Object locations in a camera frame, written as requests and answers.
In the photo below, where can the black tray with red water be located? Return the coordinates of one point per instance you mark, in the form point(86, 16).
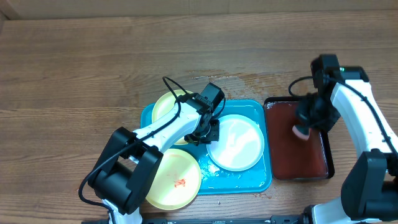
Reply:
point(293, 158)

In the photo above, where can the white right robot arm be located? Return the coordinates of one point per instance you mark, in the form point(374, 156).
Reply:
point(366, 197)

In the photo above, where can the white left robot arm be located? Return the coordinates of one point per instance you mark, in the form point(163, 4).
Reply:
point(126, 169)

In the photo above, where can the yellow plate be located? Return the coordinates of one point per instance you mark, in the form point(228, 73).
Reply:
point(163, 105)
point(176, 182)

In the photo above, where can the white plate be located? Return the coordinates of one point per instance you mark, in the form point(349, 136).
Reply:
point(240, 146)

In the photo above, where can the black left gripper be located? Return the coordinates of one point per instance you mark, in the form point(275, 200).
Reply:
point(214, 135)

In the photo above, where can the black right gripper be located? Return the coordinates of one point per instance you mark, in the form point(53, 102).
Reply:
point(301, 112)

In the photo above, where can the blue plastic tray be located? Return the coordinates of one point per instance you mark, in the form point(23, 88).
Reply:
point(216, 180)

